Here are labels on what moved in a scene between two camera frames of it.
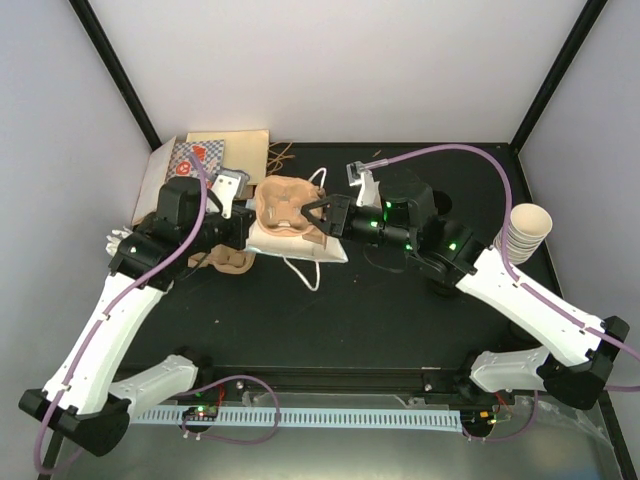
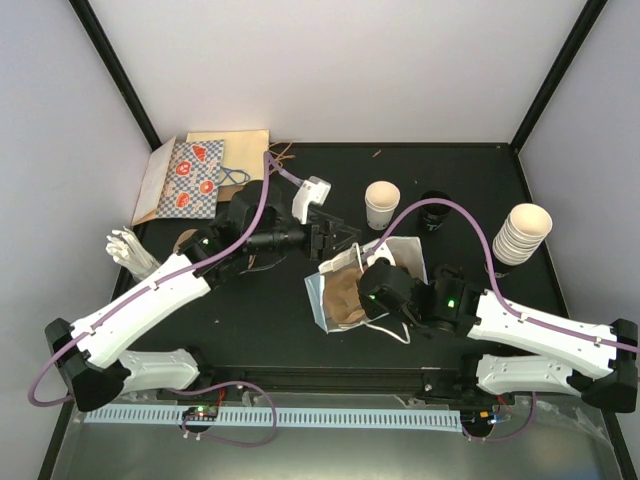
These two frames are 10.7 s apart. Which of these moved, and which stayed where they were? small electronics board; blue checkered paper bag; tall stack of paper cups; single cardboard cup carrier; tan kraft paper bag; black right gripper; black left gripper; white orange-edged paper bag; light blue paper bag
Moved: black left gripper; black right gripper; single cardboard cup carrier; light blue paper bag
Stayed: small electronics board; tan kraft paper bag; blue checkered paper bag; tall stack of paper cups; white orange-edged paper bag
